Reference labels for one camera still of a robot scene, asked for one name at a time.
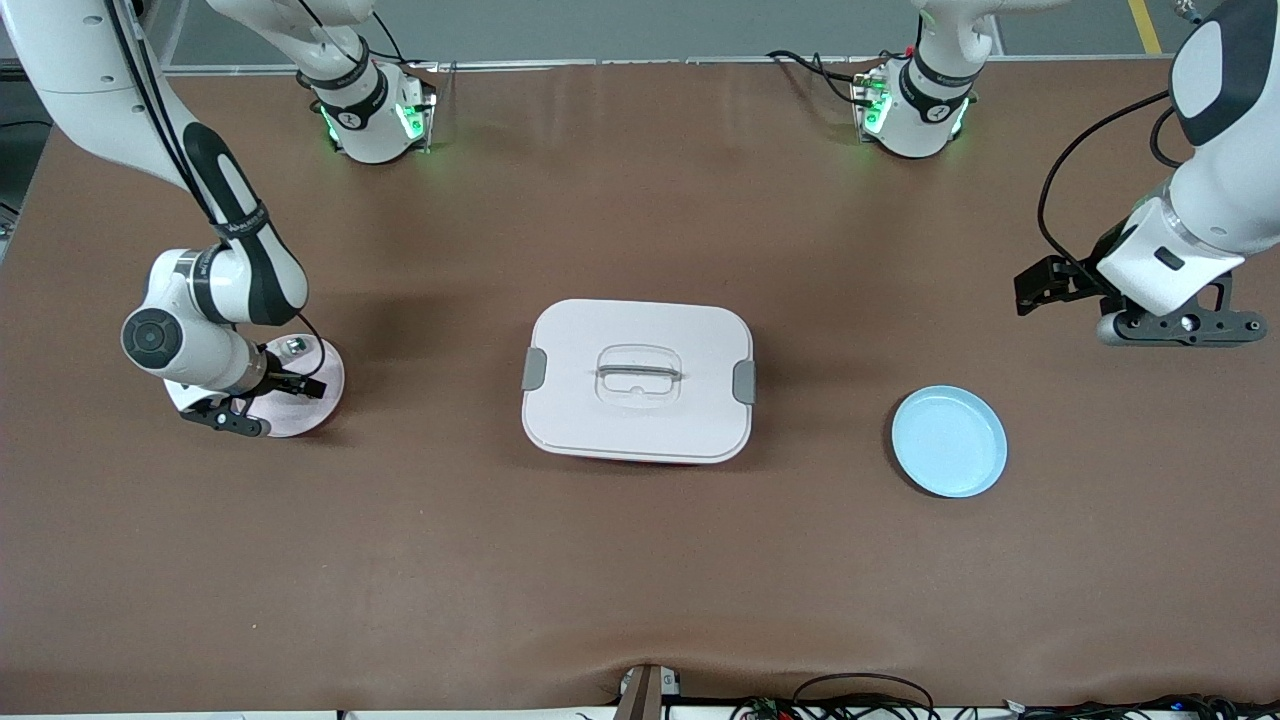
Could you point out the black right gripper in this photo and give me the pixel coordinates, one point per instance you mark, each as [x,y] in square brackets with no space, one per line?
[281,383]

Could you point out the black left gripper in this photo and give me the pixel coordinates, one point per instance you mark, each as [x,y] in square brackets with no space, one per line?
[1083,279]

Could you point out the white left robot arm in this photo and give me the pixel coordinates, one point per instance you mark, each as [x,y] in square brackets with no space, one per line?
[1230,180]

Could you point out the white lidded storage box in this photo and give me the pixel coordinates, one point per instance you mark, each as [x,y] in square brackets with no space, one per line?
[640,425]

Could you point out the pink round plate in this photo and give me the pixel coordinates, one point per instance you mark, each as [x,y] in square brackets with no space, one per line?
[310,415]

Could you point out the small green orange item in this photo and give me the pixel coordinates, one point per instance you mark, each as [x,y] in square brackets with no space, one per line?
[295,347]

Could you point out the light blue round plate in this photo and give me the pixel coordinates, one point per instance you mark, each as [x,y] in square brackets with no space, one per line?
[950,440]

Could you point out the brown table mat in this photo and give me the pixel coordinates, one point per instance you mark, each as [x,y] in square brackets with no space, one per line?
[640,580]

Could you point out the wooden post bracket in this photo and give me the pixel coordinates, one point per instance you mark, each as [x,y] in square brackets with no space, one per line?
[645,695]

